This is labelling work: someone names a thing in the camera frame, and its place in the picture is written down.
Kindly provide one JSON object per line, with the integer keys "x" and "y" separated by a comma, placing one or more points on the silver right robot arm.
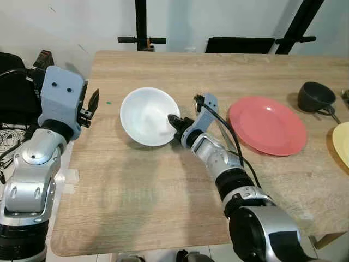
{"x": 256, "y": 218}

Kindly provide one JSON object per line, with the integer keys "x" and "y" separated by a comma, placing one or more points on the red plate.
{"x": 267, "y": 125}

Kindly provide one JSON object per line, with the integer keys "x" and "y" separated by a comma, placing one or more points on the dark thin spoon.
{"x": 334, "y": 114}

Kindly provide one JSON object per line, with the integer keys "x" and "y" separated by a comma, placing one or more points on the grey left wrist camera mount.
{"x": 61, "y": 93}

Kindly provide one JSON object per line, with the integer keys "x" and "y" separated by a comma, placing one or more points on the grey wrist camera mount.
{"x": 61, "y": 93}
{"x": 208, "y": 112}

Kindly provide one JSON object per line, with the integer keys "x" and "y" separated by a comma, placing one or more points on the white bowl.
{"x": 144, "y": 115}

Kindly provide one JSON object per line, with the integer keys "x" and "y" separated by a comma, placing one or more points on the black cup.
{"x": 315, "y": 95}

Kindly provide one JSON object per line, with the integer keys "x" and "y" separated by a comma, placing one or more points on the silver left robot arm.
{"x": 27, "y": 185}

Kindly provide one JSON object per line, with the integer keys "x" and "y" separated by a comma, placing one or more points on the yellow plate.
{"x": 343, "y": 144}

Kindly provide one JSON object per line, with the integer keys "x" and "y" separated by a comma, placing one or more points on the white plastic bag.
{"x": 70, "y": 180}

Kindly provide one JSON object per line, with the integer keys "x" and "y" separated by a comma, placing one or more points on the light wooden table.
{"x": 163, "y": 191}

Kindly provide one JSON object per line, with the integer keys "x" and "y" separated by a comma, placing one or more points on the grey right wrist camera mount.
{"x": 208, "y": 112}

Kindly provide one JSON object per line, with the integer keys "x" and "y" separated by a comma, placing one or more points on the black slanted frame bar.
{"x": 299, "y": 22}

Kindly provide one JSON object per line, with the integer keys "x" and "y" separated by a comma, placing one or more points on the black padded bench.
{"x": 240, "y": 45}

